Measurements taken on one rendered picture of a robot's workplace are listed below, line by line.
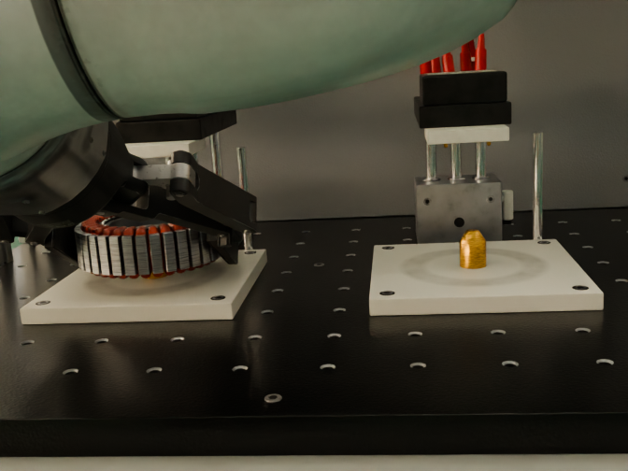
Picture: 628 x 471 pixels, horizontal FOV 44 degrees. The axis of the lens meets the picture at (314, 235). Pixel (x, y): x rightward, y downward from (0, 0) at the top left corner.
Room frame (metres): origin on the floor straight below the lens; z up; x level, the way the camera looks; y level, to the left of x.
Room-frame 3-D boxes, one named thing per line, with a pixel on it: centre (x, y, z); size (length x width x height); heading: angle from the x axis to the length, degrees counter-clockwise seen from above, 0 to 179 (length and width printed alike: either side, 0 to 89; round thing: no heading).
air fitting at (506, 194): (0.69, -0.17, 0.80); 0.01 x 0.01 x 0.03; 84
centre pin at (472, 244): (0.56, -0.12, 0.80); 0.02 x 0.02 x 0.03
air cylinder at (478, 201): (0.70, -0.13, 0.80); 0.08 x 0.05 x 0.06; 84
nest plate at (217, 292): (0.58, 0.12, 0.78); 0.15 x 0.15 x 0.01; 84
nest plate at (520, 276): (0.56, -0.12, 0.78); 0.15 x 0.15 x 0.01; 84
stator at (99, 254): (0.58, 0.12, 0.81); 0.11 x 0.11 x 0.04
